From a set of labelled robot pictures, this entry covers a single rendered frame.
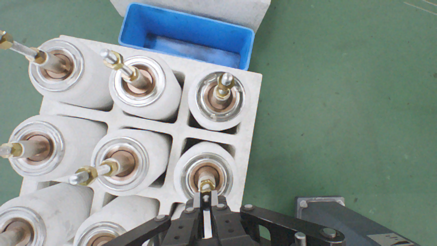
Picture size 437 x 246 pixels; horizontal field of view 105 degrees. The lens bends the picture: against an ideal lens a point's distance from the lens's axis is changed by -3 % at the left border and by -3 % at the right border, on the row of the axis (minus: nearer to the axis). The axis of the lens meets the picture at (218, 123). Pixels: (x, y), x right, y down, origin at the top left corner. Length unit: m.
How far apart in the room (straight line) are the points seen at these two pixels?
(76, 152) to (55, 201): 0.08
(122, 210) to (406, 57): 0.90
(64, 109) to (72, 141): 0.11
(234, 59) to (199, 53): 0.11
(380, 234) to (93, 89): 0.57
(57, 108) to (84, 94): 0.10
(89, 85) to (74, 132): 0.07
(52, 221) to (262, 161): 0.45
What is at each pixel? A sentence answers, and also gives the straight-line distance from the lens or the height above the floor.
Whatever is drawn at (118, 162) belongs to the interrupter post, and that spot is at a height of 0.28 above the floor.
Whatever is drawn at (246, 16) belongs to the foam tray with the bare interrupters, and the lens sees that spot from 0.47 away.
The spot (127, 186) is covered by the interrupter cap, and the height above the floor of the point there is 0.25.
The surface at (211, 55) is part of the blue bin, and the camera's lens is 0.55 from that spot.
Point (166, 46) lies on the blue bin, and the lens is 0.57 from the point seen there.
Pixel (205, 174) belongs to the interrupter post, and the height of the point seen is 0.27.
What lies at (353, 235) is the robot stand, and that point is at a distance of 0.48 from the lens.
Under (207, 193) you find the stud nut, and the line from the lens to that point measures 0.18.
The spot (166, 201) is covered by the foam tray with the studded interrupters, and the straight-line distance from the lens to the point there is 0.35.
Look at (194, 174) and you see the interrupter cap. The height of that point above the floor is 0.25.
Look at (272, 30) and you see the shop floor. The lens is 0.63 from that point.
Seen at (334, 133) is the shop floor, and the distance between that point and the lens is 0.64.
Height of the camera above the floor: 0.50
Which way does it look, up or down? 84 degrees down
